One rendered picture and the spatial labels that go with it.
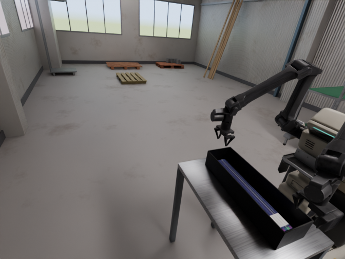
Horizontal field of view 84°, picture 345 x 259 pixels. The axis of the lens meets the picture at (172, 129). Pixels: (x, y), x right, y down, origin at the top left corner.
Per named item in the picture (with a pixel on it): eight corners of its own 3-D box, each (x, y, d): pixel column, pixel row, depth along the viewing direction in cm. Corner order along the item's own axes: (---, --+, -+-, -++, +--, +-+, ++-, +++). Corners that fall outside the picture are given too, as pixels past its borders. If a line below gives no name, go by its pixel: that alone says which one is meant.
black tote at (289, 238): (303, 237, 85) (314, 221, 79) (274, 250, 79) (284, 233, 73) (226, 160, 131) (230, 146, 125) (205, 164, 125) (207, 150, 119)
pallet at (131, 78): (114, 75, 625) (114, 72, 620) (137, 75, 657) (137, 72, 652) (122, 85, 539) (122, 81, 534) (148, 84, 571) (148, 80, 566)
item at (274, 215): (290, 232, 85) (292, 227, 83) (278, 237, 82) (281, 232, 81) (223, 163, 126) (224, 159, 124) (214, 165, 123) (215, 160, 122)
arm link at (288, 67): (312, 74, 95) (298, 65, 103) (311, 65, 91) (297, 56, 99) (232, 117, 106) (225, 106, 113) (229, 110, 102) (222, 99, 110)
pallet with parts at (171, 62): (176, 65, 888) (177, 58, 873) (184, 68, 828) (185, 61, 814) (154, 65, 845) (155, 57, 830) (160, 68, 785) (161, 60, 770)
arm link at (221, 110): (239, 108, 103) (232, 99, 109) (219, 108, 100) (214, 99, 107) (232, 125, 111) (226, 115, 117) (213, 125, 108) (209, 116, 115)
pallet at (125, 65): (137, 65, 813) (137, 62, 808) (142, 69, 744) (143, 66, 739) (105, 65, 762) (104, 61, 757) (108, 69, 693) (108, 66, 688)
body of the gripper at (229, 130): (225, 135, 111) (227, 124, 108) (215, 127, 120) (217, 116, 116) (234, 134, 114) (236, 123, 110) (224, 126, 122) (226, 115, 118)
